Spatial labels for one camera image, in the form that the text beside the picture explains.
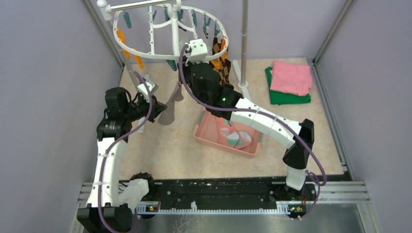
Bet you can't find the grey sock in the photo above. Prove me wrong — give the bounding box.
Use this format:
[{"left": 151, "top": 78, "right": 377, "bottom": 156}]
[{"left": 158, "top": 81, "right": 184, "bottom": 125}]

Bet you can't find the brown argyle sock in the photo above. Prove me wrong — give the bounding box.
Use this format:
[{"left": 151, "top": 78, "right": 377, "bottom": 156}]
[
  {"left": 209, "top": 57, "right": 234, "bottom": 90},
  {"left": 212, "top": 36, "right": 228, "bottom": 62}
]

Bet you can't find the pink striped sock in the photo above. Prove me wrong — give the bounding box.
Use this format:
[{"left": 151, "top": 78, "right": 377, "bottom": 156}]
[{"left": 215, "top": 117, "right": 252, "bottom": 150}]

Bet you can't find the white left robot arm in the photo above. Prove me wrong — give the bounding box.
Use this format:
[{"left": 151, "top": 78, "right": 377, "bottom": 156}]
[{"left": 76, "top": 85, "right": 167, "bottom": 233}]

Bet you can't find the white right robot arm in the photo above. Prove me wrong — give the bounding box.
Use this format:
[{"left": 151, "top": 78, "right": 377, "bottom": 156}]
[{"left": 178, "top": 62, "right": 314, "bottom": 200}]

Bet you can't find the white oval clip hanger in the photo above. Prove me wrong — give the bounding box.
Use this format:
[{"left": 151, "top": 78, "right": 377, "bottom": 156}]
[{"left": 101, "top": 0, "right": 229, "bottom": 62}]

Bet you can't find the white drying rack stand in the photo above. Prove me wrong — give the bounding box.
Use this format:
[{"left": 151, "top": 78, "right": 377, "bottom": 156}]
[{"left": 96, "top": 0, "right": 255, "bottom": 134}]

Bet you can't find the green folded cloth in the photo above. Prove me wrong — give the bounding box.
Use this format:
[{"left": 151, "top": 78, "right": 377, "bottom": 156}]
[{"left": 265, "top": 67, "right": 311, "bottom": 105}]

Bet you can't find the pink folded cloth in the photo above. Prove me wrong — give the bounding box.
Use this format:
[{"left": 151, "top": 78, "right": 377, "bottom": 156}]
[{"left": 270, "top": 60, "right": 312, "bottom": 96}]

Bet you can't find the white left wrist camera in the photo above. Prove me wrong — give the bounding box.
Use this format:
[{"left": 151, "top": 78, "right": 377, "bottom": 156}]
[{"left": 137, "top": 74, "right": 159, "bottom": 102}]

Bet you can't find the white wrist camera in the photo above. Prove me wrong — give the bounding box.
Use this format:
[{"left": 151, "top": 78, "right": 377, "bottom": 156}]
[
  {"left": 137, "top": 74, "right": 159, "bottom": 102},
  {"left": 186, "top": 39, "right": 208, "bottom": 64}
]

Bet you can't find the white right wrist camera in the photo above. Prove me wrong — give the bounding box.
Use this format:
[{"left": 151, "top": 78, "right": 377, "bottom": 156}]
[{"left": 186, "top": 39, "right": 208, "bottom": 64}]

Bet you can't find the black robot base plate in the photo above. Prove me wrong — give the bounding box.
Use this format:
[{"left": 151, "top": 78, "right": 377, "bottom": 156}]
[{"left": 142, "top": 177, "right": 317, "bottom": 211}]

